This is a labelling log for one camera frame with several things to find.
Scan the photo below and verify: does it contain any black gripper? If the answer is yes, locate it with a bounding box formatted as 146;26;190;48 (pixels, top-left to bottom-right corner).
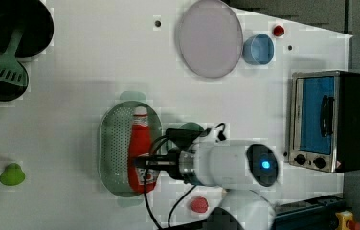
135;128;204;180

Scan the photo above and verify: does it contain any red plush ketchup bottle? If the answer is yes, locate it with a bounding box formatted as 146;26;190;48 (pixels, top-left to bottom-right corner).
127;106;159;193

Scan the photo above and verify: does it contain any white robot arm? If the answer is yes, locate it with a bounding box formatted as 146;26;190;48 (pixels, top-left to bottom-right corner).
132;127;281;230

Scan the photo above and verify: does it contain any green oval strainer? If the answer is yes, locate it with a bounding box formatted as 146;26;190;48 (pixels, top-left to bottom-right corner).
98;91;162;208

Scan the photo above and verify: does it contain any green cup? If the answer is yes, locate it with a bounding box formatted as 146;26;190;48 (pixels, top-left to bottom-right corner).
180;122;204;131

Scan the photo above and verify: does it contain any red toy strawberry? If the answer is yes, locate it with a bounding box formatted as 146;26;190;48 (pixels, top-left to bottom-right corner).
190;196;209;214

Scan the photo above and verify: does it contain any round grey plate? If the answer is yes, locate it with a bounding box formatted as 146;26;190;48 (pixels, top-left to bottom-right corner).
177;0;243;78

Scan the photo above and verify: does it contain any green toy pear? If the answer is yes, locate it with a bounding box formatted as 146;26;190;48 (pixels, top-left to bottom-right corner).
0;163;26;186

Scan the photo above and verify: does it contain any blue cup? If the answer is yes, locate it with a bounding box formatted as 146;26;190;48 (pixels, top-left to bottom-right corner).
242;34;275;65

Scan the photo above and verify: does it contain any green slotted spatula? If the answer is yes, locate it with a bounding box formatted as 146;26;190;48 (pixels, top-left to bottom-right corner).
0;25;28;86

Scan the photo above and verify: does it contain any red toy tomato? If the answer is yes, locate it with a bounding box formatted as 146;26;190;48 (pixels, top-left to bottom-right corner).
273;25;285;37

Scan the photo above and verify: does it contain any silver toaster oven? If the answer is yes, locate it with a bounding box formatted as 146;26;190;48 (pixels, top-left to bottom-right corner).
288;70;360;173

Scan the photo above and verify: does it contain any yellow red emergency button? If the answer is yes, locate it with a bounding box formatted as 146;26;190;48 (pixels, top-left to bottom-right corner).
335;211;360;230

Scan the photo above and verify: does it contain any black frying pan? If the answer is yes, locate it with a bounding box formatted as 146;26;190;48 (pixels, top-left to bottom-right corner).
0;0;55;58

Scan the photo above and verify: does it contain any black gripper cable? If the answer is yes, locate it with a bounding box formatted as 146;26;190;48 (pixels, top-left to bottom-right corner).
142;133;198;230

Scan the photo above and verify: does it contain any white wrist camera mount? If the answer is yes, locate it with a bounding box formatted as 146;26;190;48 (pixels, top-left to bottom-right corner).
200;123;227;143

